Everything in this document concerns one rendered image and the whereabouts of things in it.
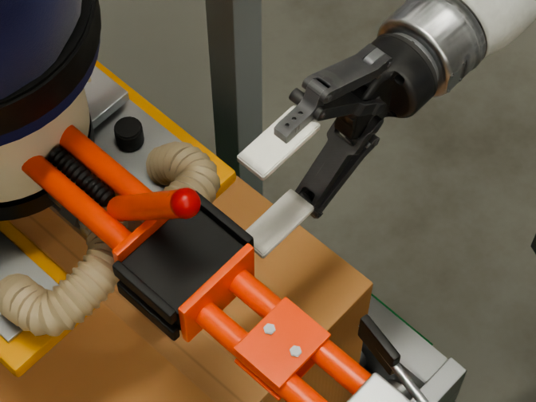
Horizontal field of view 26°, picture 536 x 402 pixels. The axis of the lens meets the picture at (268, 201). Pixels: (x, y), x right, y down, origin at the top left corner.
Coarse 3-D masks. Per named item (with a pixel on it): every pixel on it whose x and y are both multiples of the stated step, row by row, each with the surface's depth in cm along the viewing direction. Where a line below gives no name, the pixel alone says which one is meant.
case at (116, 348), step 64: (256, 192) 133; (64, 256) 128; (256, 256) 128; (320, 256) 128; (128, 320) 124; (256, 320) 124; (320, 320) 124; (0, 384) 121; (64, 384) 121; (128, 384) 121; (192, 384) 121; (256, 384) 121; (320, 384) 136
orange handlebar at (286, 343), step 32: (32, 160) 101; (96, 160) 101; (64, 192) 99; (128, 192) 100; (96, 224) 98; (256, 288) 95; (224, 320) 93; (288, 320) 93; (256, 352) 92; (288, 352) 92; (320, 352) 92; (288, 384) 91; (352, 384) 91
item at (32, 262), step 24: (0, 240) 110; (24, 240) 111; (0, 264) 109; (24, 264) 109; (48, 264) 109; (48, 288) 108; (0, 336) 106; (24, 336) 106; (48, 336) 106; (0, 360) 105; (24, 360) 105
